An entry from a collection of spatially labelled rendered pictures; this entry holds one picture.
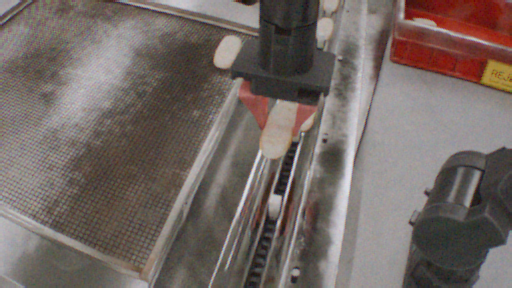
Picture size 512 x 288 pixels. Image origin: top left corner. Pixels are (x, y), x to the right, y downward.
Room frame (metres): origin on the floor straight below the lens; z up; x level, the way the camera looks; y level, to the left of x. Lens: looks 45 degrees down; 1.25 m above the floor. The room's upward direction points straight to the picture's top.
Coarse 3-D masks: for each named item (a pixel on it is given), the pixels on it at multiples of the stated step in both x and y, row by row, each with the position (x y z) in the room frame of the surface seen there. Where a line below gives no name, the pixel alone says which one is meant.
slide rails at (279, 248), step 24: (336, 24) 0.78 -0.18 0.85; (312, 144) 0.40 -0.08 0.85; (264, 168) 0.36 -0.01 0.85; (264, 192) 0.32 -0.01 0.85; (288, 192) 0.31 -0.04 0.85; (264, 216) 0.28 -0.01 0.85; (288, 216) 0.28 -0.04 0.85; (240, 240) 0.24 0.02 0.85; (288, 240) 0.24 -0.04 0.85; (240, 264) 0.21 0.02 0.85
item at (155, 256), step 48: (48, 0) 0.70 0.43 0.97; (144, 0) 0.71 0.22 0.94; (96, 48) 0.55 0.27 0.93; (144, 48) 0.56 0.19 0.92; (192, 48) 0.58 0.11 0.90; (0, 96) 0.41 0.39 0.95; (144, 96) 0.44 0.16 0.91; (192, 96) 0.45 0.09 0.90; (144, 144) 0.35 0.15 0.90; (96, 192) 0.27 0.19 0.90; (144, 192) 0.28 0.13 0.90; (144, 240) 0.21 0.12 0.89
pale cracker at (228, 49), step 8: (224, 40) 0.60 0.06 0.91; (232, 40) 0.60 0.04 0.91; (224, 48) 0.57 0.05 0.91; (232, 48) 0.58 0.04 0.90; (240, 48) 0.59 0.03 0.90; (216, 56) 0.55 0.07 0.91; (224, 56) 0.55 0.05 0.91; (232, 56) 0.56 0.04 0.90; (216, 64) 0.53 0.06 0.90; (224, 64) 0.53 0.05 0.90
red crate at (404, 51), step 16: (416, 16) 0.90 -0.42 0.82; (432, 16) 0.91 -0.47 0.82; (464, 32) 0.83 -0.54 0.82; (480, 32) 0.85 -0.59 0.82; (496, 32) 0.86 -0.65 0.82; (400, 48) 0.67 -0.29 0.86; (416, 48) 0.66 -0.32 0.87; (432, 48) 0.65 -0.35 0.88; (416, 64) 0.65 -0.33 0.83; (432, 64) 0.65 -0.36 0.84; (448, 64) 0.64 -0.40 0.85; (464, 64) 0.63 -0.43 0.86; (480, 64) 0.62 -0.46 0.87; (480, 80) 0.60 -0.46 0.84
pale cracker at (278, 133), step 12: (276, 108) 0.38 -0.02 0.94; (288, 108) 0.38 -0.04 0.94; (276, 120) 0.35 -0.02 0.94; (288, 120) 0.35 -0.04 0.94; (264, 132) 0.33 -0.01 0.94; (276, 132) 0.33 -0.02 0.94; (288, 132) 0.33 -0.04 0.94; (264, 144) 0.31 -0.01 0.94; (276, 144) 0.31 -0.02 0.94; (288, 144) 0.32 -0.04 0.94; (276, 156) 0.30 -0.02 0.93
